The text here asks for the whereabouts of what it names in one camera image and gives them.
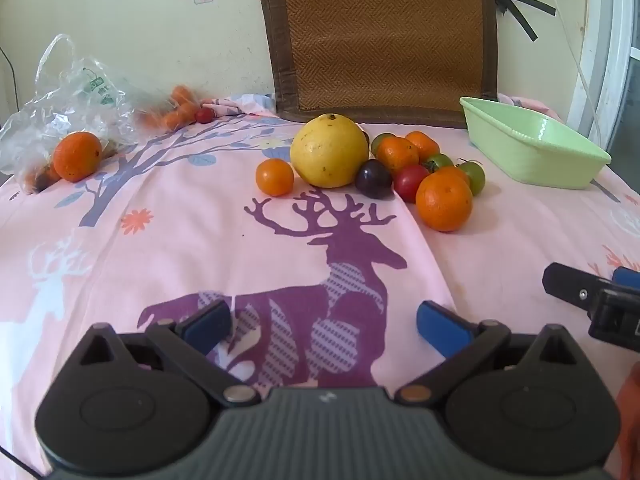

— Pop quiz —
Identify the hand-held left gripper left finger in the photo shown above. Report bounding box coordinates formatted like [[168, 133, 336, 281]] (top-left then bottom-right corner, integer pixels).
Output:
[[65, 299, 262, 408]]

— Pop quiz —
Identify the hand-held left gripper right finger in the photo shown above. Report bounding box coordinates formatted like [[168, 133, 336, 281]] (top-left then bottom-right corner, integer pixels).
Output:
[[394, 300, 593, 407]]

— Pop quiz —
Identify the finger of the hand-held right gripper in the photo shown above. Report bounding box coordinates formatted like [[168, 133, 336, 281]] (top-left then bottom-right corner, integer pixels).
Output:
[[611, 265, 640, 292], [543, 262, 613, 312]]

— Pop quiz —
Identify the light green plastic basin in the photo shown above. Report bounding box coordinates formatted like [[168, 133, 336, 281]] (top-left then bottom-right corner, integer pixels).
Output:
[[459, 96, 612, 191]]

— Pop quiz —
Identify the small orange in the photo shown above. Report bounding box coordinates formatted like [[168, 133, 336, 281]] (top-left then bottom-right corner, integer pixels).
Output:
[[255, 158, 295, 197]]

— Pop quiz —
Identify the large yellow pomelo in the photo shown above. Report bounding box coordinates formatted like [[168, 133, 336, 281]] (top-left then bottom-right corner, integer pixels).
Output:
[[289, 113, 370, 189]]

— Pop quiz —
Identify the person's right forearm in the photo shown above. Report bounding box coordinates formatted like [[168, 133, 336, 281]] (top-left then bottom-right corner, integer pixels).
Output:
[[616, 364, 640, 480]]

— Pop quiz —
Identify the pink printed bedsheet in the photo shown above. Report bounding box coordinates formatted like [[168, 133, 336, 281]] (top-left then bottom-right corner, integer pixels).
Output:
[[0, 92, 640, 480]]

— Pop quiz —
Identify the large orange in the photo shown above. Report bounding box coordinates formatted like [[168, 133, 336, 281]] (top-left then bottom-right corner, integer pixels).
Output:
[[415, 170, 474, 232]]

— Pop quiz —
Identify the white-framed glass door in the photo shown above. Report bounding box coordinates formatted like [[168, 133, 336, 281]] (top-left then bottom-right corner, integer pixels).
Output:
[[567, 0, 640, 161]]

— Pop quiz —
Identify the clear plastic bag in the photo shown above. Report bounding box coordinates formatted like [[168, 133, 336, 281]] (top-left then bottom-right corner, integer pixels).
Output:
[[0, 34, 153, 195]]

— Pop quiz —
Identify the black ribbon tie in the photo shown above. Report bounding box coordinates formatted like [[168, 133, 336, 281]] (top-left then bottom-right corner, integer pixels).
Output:
[[491, 0, 557, 42]]

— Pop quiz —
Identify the brown woven seat cushion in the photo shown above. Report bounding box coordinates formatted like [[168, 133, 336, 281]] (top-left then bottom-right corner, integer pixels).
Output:
[[255, 0, 501, 129]]

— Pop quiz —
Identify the white cable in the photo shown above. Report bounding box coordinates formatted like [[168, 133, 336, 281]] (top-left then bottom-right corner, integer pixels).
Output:
[[531, 0, 603, 147]]

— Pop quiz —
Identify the thin black cable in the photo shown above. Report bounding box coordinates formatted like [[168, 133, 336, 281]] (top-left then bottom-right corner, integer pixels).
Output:
[[0, 46, 20, 111]]

